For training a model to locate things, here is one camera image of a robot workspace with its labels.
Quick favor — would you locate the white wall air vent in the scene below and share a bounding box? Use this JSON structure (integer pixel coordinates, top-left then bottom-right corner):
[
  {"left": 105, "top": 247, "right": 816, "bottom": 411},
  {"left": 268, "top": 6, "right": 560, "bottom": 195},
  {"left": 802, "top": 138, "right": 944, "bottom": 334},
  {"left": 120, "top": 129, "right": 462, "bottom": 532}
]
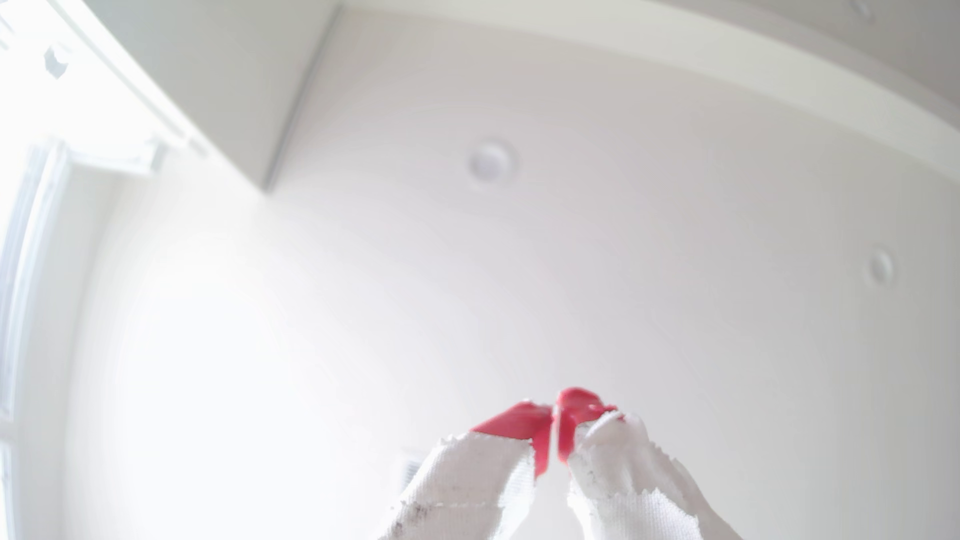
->
[{"left": 397, "top": 450, "right": 429, "bottom": 492}]

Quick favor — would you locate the white window frame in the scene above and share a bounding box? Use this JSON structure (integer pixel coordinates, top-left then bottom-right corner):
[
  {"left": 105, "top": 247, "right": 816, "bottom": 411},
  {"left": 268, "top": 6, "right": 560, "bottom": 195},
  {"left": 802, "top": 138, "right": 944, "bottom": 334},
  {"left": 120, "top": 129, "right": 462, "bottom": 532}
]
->
[{"left": 0, "top": 138, "right": 72, "bottom": 540}]

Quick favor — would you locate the round recessed ceiling light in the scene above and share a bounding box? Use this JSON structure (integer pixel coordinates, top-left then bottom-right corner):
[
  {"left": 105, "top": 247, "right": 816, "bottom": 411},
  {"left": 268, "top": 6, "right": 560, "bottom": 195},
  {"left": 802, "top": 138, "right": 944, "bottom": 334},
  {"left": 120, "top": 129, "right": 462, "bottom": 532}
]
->
[
  {"left": 864, "top": 247, "right": 897, "bottom": 290},
  {"left": 466, "top": 138, "right": 517, "bottom": 187}
]

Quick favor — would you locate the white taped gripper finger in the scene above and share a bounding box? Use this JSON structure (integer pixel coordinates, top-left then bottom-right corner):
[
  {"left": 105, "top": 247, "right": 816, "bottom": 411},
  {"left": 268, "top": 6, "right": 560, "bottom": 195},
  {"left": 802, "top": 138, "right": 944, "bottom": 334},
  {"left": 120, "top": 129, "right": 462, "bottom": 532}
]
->
[
  {"left": 377, "top": 401, "right": 555, "bottom": 540},
  {"left": 553, "top": 387, "right": 744, "bottom": 540}
]

